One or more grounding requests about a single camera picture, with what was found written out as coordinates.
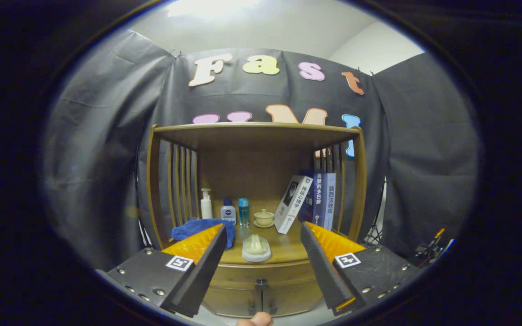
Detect white bottle with blue cap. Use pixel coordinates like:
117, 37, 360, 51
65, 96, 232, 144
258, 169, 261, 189
221, 197, 237, 225

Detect wooden countertop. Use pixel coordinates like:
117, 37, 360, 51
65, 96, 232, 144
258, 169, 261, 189
170, 217, 357, 265

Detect metal backdrop stand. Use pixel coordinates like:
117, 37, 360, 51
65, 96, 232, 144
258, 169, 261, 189
136, 217, 153, 247
363, 179, 388, 247

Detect black equipment with orange parts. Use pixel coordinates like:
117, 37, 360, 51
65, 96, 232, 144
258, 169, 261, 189
415, 228, 454, 268

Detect beige lidded teacup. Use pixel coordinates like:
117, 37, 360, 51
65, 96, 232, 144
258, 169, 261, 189
253, 209, 276, 228

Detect wooden drawer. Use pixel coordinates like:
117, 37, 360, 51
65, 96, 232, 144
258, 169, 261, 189
211, 259, 323, 290

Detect lavender book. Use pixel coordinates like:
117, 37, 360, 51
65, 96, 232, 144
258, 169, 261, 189
322, 173, 337, 231

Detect white pump bottle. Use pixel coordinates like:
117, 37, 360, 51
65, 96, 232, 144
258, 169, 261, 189
200, 188, 213, 220

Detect blue folded towel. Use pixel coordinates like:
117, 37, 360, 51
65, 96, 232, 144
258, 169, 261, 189
171, 218, 236, 250

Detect white soap dish with soap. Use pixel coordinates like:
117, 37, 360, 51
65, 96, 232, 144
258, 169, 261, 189
242, 234, 272, 263

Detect dark blue book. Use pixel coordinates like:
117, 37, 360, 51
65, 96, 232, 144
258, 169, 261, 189
298, 170, 325, 227

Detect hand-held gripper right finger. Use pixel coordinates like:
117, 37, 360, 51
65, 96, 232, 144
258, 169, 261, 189
300, 221, 425, 316

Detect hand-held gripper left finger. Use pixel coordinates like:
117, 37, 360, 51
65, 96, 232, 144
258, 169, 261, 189
96, 223, 228, 318

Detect white book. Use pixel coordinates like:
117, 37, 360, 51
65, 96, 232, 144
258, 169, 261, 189
274, 175, 314, 235

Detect wooden cabinet door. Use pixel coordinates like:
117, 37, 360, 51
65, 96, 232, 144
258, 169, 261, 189
262, 285, 325, 317
202, 288, 263, 318

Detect wooden cabinet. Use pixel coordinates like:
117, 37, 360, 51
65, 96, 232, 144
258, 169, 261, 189
145, 121, 368, 318

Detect clear blue bottle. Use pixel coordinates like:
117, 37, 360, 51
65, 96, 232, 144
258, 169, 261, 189
238, 197, 250, 228

